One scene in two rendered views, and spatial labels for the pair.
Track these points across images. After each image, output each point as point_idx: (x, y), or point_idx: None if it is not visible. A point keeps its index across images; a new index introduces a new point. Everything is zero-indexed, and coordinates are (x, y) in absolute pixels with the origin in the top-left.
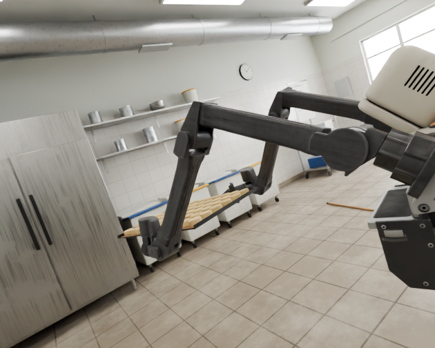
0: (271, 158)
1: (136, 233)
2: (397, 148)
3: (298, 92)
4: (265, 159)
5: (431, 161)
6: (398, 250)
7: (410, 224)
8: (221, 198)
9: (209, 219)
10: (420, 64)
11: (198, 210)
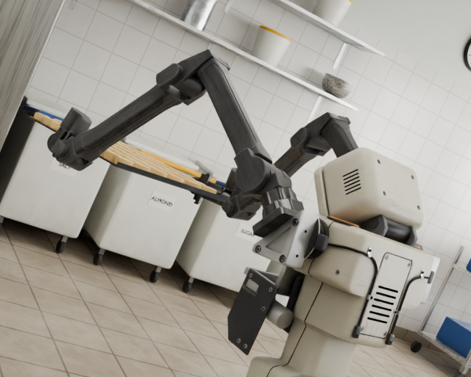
0: None
1: (50, 125)
2: (276, 197)
3: (346, 132)
4: None
5: (273, 213)
6: (244, 302)
7: (266, 283)
8: (177, 174)
9: (138, 173)
10: (358, 169)
11: (139, 160)
